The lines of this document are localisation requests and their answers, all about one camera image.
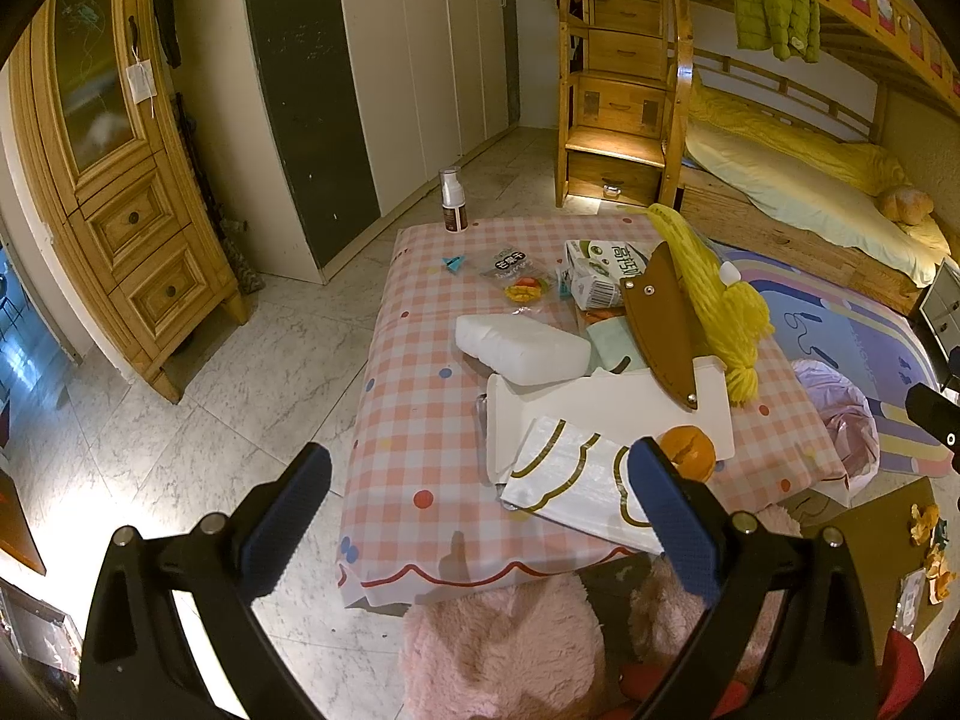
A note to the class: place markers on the white storage box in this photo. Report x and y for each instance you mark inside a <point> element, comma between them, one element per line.
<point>941,300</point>

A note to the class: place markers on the white foam block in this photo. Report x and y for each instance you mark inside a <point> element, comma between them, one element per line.
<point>517,345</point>

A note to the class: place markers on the red chair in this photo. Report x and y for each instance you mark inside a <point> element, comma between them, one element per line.
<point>900,667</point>

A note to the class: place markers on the green puffer jacket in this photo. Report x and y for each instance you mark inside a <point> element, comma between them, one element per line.
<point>772,0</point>

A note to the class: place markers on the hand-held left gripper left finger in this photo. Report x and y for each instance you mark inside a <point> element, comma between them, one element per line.
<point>289,517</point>

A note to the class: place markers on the orange peel piece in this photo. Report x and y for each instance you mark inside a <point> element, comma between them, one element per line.
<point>939,577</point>
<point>924,525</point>

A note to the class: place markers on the yellow bedsheet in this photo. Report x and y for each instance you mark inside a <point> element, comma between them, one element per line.
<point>825,150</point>

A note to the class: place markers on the wooden cabinet with drawers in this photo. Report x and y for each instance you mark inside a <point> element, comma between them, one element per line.
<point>135,225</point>

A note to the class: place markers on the pale yellow duvet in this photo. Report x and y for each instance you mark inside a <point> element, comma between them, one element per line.
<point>787,187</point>

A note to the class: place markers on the white paper tag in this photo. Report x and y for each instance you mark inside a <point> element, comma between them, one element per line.
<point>141,82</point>

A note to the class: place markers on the white and green milk carton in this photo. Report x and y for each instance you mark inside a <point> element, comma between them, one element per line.
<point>600,270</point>

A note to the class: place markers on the white wardrobe with round holes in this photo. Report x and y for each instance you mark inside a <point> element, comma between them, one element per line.
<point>420,90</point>

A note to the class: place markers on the small blue paper piece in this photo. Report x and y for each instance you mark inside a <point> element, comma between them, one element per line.
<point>454,263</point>

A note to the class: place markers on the white cutting board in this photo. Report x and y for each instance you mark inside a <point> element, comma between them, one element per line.
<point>600,405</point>

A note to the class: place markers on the yellow knitted mesh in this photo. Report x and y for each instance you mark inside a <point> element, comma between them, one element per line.
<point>712,307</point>

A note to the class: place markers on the white pump spray bottle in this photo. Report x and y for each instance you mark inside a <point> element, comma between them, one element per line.
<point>452,210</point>

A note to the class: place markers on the wooden bunk bed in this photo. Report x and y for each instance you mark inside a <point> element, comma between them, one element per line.
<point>787,240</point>

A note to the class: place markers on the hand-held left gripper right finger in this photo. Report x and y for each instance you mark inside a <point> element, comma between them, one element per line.
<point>671,517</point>

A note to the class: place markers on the orange mandarin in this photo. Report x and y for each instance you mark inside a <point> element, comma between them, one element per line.
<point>690,450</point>

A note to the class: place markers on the pink plastic bag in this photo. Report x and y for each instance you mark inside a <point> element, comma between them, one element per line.
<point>847,420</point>

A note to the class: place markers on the white bag with gold trim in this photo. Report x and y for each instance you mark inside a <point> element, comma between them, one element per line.
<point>570,480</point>

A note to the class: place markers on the pink plush stool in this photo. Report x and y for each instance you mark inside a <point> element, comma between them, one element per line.
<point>495,652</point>
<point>660,615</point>

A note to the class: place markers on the dark patterned cloth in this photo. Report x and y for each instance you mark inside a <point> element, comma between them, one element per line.
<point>217,217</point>

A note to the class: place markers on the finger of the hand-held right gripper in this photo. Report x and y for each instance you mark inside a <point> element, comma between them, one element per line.
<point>934,420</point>

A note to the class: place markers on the tan stuffed toy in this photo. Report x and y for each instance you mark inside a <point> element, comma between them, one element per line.
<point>906,204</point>

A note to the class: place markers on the colourful fruit candy packet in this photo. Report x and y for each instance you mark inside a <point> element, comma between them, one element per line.
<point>527,291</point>

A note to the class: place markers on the wooden stair drawers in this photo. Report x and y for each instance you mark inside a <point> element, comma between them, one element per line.
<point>619,105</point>

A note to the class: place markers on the colourful patterned rug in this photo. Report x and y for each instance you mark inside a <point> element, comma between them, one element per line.
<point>825,315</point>

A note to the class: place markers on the brown cardboard sheet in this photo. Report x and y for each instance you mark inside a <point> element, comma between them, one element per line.
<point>862,555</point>

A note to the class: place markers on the brown leather knife sheath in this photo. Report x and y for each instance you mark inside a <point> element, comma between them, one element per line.
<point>660,330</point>

